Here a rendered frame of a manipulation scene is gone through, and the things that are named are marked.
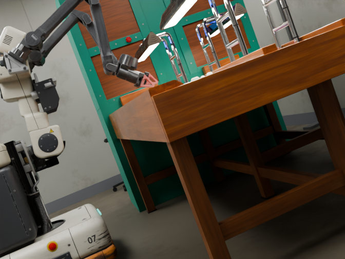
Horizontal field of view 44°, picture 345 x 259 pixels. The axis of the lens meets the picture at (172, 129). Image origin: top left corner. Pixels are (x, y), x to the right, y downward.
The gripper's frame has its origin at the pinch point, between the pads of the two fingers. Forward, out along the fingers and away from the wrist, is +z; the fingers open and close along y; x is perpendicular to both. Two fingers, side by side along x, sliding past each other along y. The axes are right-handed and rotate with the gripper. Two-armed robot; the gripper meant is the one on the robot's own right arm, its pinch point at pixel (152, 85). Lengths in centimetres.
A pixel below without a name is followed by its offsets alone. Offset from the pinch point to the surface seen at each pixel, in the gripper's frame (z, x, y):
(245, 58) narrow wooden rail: 21, -9, -74
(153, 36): -7.5, -28.5, 13.0
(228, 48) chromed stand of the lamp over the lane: 21, -19, -47
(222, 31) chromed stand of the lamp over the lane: 16, -25, -47
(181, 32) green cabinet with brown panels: 17, -62, 91
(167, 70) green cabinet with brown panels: 17, -31, 92
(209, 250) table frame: 27, 61, -86
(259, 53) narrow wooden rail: 22, -9, -87
